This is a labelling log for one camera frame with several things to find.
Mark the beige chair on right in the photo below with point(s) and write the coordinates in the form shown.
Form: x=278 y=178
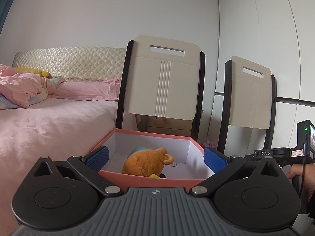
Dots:
x=248 y=101

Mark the pink cardboard box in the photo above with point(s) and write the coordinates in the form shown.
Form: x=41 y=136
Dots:
x=187 y=170

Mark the blue curtain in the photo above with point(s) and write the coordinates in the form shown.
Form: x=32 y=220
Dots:
x=5 y=6

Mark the crumpled pink duvet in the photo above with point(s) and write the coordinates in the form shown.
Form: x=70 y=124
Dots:
x=22 y=89

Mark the beige chair near box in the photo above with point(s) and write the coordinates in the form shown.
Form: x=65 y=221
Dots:
x=162 y=78

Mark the cream quilted headboard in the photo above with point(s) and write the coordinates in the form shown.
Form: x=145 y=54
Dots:
x=78 y=64

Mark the person's right hand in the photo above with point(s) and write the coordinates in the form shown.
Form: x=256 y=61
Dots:
x=309 y=175

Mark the orange plush toy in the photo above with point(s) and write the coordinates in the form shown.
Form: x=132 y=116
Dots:
x=147 y=162

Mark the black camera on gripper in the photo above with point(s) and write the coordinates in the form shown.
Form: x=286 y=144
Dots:
x=305 y=140

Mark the bed with pink sheet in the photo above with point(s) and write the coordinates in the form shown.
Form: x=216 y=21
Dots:
x=56 y=128

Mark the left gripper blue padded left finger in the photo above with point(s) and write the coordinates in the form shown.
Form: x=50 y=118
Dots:
x=97 y=158

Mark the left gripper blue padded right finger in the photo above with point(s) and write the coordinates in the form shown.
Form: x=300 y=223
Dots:
x=215 y=160

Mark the yellow pillow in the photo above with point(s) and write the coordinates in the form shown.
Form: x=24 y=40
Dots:
x=34 y=71

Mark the pink pillow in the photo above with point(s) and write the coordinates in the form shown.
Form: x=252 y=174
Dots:
x=107 y=90

